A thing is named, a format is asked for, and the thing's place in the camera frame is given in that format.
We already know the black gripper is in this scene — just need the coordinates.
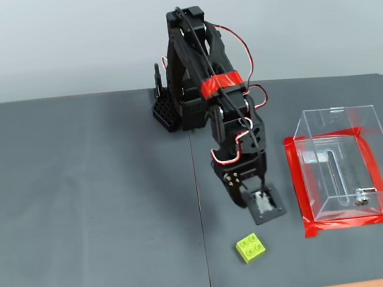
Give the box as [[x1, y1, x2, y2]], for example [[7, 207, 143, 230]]
[[209, 150, 275, 213]]

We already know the green lego block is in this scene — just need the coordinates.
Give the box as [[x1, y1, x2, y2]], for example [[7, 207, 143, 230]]
[[234, 230, 270, 267]]

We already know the transparent acrylic box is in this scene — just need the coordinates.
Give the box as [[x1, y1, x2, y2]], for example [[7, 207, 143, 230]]
[[288, 98, 383, 227]]

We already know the red tape strip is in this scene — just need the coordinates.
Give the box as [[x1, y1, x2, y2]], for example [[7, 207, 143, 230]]
[[283, 124, 365, 146], [354, 123, 383, 218], [282, 134, 318, 240], [302, 210, 383, 240]]

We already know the dark grey foam mat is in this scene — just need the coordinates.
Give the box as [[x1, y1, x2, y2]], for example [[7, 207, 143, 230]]
[[182, 58, 383, 287], [0, 76, 213, 287]]

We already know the black table clamp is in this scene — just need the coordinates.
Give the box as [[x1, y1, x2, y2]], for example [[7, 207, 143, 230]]
[[145, 60, 182, 136]]

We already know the red tape band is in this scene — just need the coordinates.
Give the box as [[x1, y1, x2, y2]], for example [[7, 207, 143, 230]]
[[197, 69, 247, 101]]

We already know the silver metal lock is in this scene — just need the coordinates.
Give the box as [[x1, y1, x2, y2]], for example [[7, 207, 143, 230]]
[[352, 185, 379, 208]]

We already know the red white servo wire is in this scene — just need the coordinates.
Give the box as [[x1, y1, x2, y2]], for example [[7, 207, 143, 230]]
[[211, 16, 270, 115], [206, 115, 263, 168]]

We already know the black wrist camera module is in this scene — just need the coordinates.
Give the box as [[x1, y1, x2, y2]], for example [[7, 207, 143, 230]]
[[239, 180, 290, 228]]

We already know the black camera cable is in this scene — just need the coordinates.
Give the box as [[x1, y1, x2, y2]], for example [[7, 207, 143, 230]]
[[174, 0, 270, 207]]

